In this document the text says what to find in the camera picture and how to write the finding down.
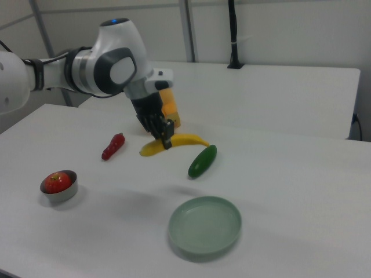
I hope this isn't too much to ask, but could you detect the black power cable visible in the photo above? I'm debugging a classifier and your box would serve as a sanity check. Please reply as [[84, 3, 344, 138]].
[[351, 113, 363, 141]]

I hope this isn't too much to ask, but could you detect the small metal bowl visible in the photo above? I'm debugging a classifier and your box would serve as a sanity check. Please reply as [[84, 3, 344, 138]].
[[39, 170, 79, 203]]

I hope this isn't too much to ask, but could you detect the red chili pepper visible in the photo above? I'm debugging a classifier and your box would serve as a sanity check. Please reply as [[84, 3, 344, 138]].
[[101, 133, 126, 160]]

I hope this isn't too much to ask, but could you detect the yellow banana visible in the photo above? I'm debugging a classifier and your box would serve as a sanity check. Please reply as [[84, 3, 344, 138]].
[[139, 133, 210, 158]]

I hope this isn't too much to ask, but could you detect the green cucumber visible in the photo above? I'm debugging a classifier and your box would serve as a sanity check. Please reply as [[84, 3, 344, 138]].
[[187, 144, 218, 178]]

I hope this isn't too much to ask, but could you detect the red apple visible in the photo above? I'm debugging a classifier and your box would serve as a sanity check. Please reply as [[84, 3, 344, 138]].
[[43, 172, 72, 194]]

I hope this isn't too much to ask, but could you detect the pale green plastic plate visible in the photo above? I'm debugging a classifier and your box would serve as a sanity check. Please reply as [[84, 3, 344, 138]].
[[168, 196, 242, 256]]

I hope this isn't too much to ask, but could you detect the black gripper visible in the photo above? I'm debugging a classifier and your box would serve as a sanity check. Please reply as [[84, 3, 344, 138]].
[[130, 91, 176, 151]]

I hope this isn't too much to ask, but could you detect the orange plush dinosaur toy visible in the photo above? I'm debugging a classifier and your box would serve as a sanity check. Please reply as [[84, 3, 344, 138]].
[[158, 87, 183, 130]]

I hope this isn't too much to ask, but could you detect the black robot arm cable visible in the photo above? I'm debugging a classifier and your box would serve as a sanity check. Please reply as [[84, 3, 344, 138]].
[[0, 39, 93, 66]]

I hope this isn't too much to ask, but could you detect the black pole with base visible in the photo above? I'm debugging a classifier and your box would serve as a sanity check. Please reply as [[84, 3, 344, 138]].
[[226, 0, 245, 70]]

